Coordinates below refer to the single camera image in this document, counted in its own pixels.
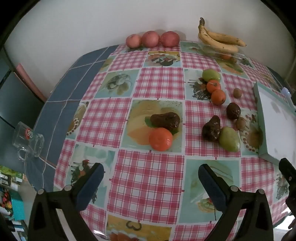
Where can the checkered fruit print tablecloth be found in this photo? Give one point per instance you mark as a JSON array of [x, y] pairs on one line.
[[148, 173]]

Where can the large red apple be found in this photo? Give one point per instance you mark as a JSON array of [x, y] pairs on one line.
[[170, 39]]

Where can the white tray with teal rim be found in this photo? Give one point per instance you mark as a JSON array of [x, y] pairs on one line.
[[275, 120]]

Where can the long spotted yellow banana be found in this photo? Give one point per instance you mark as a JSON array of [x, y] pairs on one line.
[[223, 37]]

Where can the clear glass mug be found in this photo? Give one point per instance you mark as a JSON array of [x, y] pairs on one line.
[[27, 140]]

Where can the medium red apple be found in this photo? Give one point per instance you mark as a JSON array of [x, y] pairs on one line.
[[150, 38]]

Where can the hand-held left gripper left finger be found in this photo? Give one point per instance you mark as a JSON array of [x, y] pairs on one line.
[[90, 185]]

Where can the dark brown avocado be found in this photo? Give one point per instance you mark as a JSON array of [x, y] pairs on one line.
[[165, 120], [211, 129], [233, 111]]

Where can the green pear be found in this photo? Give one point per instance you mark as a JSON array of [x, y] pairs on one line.
[[229, 139], [210, 74]]

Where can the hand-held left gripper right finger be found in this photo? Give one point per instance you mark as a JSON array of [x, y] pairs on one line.
[[212, 185]]

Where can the small orange tangerine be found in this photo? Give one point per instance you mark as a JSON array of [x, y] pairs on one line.
[[226, 57]]

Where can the teal box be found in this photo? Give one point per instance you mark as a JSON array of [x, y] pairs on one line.
[[18, 208]]

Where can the brown kiwi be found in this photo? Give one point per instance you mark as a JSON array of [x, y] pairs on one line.
[[241, 123], [237, 93]]

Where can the pale blue plastic object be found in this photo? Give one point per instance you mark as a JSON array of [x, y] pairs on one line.
[[286, 91]]

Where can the small red apple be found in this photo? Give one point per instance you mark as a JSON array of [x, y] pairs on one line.
[[133, 41]]

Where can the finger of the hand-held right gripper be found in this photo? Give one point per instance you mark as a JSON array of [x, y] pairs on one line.
[[288, 169], [292, 205]]

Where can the clear plastic container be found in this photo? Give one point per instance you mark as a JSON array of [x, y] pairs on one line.
[[241, 56]]

